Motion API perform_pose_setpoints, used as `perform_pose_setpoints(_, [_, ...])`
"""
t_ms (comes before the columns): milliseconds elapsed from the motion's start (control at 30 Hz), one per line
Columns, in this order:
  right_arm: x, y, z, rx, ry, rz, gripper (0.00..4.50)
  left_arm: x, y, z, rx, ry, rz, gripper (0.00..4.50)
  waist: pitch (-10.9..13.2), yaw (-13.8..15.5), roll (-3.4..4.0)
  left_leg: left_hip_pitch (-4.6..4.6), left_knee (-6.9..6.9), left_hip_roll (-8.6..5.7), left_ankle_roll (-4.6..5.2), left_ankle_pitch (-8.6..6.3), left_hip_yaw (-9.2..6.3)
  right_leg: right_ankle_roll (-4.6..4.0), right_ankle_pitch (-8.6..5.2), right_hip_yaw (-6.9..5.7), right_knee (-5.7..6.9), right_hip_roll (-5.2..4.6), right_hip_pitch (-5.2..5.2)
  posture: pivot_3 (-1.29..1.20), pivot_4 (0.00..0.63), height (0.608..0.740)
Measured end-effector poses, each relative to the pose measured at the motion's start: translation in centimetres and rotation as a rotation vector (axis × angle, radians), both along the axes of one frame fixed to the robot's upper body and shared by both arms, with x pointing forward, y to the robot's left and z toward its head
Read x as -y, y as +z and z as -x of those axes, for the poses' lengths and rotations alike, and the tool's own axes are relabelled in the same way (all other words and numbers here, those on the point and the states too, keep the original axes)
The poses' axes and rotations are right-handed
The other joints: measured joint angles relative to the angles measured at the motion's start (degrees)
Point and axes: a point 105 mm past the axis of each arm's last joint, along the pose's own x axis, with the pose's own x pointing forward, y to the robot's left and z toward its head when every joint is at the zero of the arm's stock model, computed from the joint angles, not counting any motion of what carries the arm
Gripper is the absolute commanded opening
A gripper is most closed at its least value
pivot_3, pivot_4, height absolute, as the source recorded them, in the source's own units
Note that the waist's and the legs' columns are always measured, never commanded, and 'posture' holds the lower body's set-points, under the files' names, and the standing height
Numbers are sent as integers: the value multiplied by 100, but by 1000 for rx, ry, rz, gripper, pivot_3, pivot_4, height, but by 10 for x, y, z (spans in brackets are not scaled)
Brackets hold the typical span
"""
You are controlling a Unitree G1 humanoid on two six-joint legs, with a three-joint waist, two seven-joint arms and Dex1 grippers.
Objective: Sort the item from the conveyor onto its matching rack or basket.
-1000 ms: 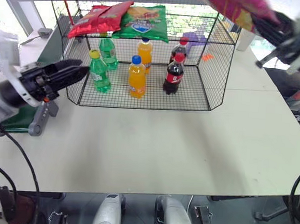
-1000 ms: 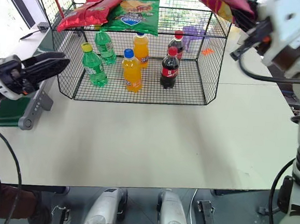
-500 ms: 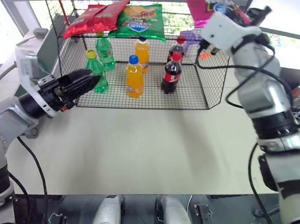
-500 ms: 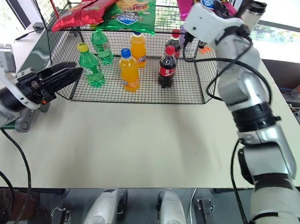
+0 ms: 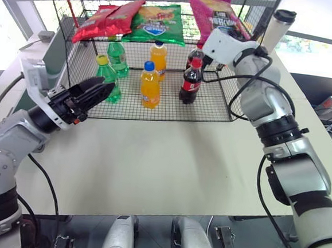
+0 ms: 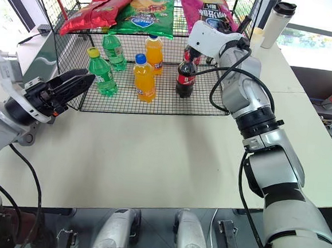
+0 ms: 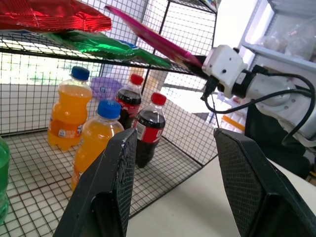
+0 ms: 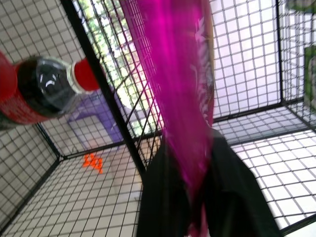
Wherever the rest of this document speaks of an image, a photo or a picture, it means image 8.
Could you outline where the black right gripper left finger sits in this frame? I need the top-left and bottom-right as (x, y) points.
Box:
(136, 135), (191, 237)

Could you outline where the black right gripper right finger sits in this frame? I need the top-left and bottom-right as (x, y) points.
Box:
(206, 128), (282, 237)

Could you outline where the magenta snack bag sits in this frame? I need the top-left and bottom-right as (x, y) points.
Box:
(118, 0), (215, 237)

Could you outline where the green packaged item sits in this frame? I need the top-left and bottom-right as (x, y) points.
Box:
(303, 45), (316, 109)

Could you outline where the orange label sticker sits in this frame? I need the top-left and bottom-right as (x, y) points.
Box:
(83, 154), (104, 174)

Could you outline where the purple plastic stool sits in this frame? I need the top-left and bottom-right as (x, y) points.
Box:
(67, 85), (129, 144)

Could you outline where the cola bottle with red cap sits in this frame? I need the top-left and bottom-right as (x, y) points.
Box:
(0, 50), (101, 131)

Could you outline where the black wire grid rack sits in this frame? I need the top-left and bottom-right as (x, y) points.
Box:
(0, 0), (316, 237)

